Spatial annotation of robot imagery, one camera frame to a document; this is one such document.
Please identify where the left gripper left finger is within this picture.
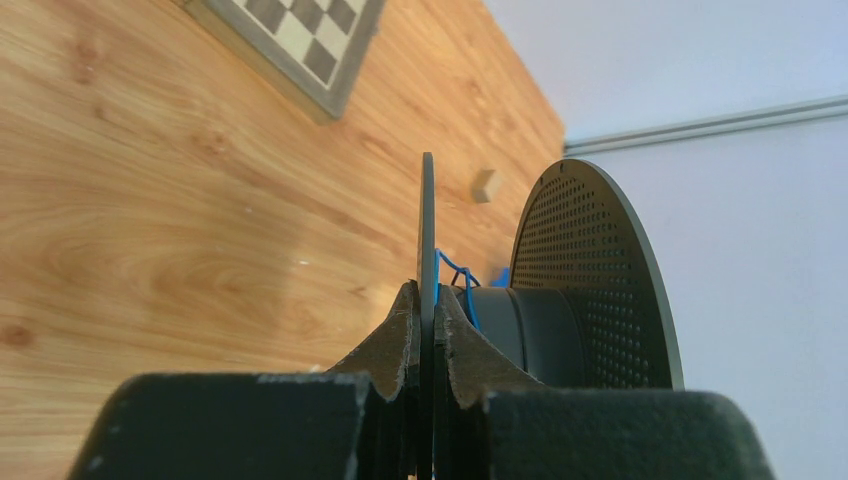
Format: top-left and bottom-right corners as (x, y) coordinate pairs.
(69, 282), (419, 479)

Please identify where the dark grey cable spool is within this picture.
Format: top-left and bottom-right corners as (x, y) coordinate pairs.
(415, 153), (684, 479)

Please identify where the wooden chessboard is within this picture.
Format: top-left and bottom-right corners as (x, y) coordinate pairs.
(178, 0), (385, 124)

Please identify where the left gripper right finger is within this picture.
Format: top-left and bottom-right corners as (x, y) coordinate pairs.
(433, 287), (774, 479)

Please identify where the small wooden block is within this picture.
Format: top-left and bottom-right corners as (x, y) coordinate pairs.
(471, 169), (502, 204)

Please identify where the right aluminium frame post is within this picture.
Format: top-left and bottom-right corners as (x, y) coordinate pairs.
(563, 95), (847, 157)

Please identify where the thin blue wire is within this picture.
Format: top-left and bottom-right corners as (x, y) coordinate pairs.
(433, 248), (511, 333)

